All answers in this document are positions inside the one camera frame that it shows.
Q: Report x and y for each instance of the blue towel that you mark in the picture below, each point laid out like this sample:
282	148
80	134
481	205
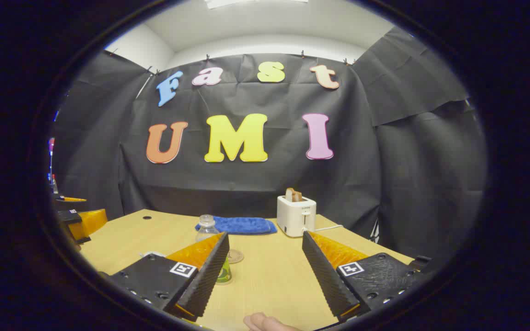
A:
244	225

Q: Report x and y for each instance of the brown toasted bread slice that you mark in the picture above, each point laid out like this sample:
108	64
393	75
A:
296	196

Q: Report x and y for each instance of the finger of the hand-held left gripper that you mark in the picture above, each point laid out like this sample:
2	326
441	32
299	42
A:
85	223
62	202

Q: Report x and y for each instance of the ceiling light panel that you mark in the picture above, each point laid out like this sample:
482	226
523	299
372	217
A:
256	2

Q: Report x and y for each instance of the clear green label water bottle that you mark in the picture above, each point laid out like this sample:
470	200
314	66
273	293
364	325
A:
206	230

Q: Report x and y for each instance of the round brown coaster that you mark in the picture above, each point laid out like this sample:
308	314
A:
236	256

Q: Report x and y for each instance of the colourful screen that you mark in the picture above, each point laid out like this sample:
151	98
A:
51	158

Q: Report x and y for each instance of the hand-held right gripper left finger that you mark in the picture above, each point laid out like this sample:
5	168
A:
205	280

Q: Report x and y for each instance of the white toaster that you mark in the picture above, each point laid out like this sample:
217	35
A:
295	218

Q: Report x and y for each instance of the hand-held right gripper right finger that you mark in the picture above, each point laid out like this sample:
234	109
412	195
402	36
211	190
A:
327	280

